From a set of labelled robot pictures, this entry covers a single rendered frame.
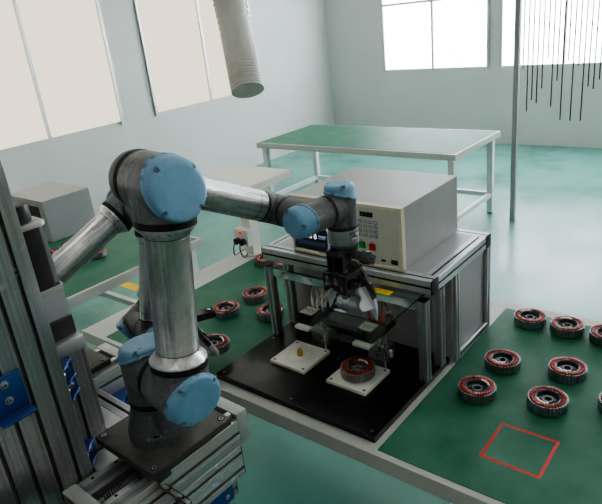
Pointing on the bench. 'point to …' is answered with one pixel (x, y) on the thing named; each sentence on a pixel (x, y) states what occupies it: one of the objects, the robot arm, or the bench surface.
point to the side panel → (471, 303)
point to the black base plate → (385, 394)
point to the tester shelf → (454, 256)
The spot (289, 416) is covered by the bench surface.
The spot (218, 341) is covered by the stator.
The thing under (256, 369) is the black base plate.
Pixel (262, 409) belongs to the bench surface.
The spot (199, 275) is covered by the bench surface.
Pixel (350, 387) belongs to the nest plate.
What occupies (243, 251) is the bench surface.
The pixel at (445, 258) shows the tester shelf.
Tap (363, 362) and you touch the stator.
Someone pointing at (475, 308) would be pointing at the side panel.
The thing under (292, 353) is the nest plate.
